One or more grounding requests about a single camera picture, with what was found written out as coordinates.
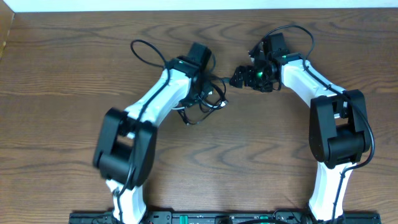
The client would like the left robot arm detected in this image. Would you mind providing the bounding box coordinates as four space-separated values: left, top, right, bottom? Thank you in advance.
93 42 211 223

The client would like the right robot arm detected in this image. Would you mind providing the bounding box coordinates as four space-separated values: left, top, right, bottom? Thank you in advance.
229 33 374 223

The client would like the white usb cable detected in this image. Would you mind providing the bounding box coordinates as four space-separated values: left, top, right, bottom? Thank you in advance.
172 88 229 110

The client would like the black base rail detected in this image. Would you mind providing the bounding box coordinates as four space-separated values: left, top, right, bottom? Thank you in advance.
68 208 382 224

